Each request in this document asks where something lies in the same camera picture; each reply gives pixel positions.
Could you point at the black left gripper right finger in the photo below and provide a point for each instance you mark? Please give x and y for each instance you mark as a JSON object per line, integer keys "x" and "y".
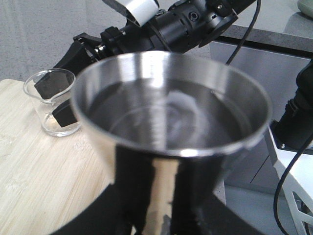
{"x": 195, "y": 208}

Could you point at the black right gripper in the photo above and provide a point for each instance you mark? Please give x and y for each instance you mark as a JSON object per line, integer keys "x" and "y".
{"x": 114, "y": 41}

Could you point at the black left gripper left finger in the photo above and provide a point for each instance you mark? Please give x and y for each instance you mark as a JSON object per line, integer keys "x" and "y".
{"x": 123, "y": 204}

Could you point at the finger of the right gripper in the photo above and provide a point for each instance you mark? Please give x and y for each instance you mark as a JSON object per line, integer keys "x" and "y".
{"x": 64, "y": 114}

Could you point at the small glass beaker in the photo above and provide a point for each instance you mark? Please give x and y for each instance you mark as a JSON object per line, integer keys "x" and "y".
{"x": 44, "y": 107}

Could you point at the steel double jigger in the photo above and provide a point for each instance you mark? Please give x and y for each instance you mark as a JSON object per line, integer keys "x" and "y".
{"x": 175, "y": 107}

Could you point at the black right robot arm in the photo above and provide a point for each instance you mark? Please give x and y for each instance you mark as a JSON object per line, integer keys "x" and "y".
{"x": 185, "y": 25}

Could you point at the wooden cutting board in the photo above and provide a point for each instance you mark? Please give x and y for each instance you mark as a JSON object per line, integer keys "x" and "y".
{"x": 45, "y": 181}

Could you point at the black motor on frame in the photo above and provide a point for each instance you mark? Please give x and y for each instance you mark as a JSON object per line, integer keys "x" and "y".
{"x": 296, "y": 124}

